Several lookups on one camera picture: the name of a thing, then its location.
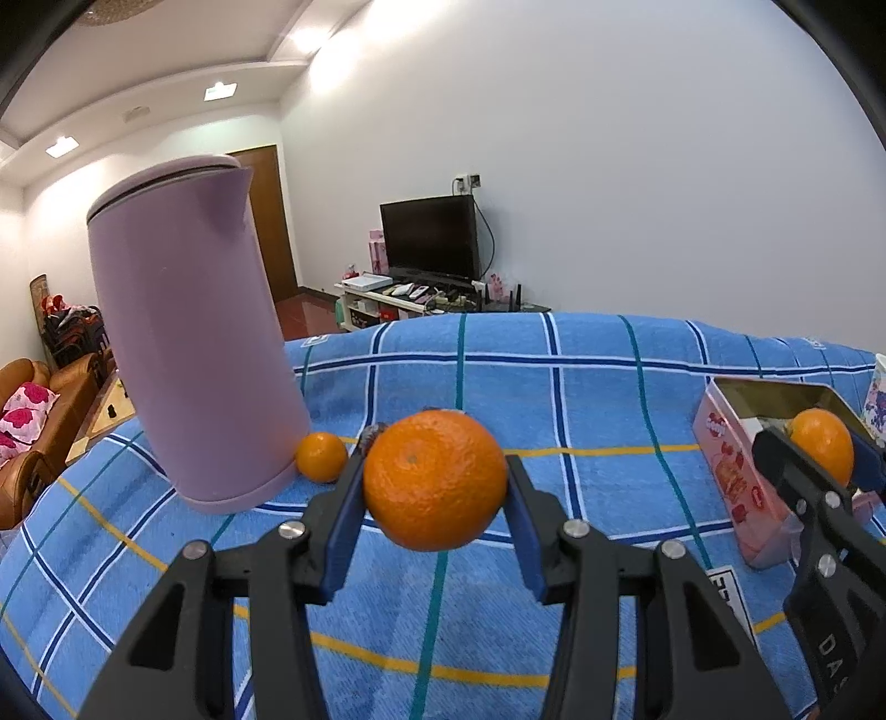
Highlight white cup with blue print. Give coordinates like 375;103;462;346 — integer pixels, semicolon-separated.
862;353;886;448

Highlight black television cable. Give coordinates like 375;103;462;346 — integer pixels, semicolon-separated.
472;188;499;281

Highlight row of remote controls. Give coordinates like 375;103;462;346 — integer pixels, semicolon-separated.
384;282;478;306

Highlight stack of dark chairs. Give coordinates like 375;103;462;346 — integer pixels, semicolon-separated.
42;296;108;368

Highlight large orange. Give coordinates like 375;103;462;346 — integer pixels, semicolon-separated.
362;410;509;553

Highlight brown wooden door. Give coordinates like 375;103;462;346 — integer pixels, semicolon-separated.
228;144;302;302

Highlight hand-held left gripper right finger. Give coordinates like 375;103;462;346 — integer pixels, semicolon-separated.
505;455;791;720

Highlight purple electric kettle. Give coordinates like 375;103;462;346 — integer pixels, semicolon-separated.
86;155;312;515

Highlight pink tin box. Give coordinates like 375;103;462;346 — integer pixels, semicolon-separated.
693;377;886;570

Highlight blue checked blanket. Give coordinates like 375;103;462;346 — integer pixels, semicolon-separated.
0;311;886;720

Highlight pink floral pillow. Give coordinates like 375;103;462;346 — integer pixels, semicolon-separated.
0;382;60;451

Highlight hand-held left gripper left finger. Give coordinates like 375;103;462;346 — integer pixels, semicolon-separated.
79;450;369;720

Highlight small orange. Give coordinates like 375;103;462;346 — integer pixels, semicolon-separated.
295;431;349;484

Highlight black television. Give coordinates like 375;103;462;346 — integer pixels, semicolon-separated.
379;195;482;281

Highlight white television stand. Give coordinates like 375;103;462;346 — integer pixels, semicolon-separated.
336;280;551;328

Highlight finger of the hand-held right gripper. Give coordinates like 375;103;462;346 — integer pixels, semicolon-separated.
752;429;886;707
853;433;886;496

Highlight wooden coffee table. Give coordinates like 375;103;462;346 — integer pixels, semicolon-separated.
65;370;140;466

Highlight orange leather sofa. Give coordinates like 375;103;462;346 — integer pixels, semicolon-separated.
0;356;115;531

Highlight medium orange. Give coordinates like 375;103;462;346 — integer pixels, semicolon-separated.
789;408;856;487

